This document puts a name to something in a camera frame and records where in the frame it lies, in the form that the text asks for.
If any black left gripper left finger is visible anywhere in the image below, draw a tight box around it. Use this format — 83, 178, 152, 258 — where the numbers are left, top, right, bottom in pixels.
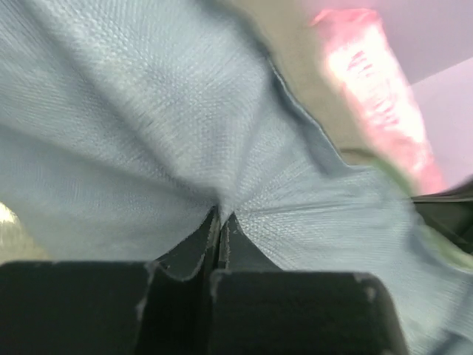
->
1, 211, 219, 354

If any blue-grey fabric pillowcase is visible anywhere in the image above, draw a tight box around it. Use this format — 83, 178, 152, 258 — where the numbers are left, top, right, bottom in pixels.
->
1, 1, 472, 354

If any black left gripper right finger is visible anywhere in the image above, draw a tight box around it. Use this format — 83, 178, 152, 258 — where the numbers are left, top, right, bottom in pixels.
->
210, 216, 408, 354

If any pink rose satin pillow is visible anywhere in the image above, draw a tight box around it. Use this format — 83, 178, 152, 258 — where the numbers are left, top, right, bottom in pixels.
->
312, 8, 446, 195

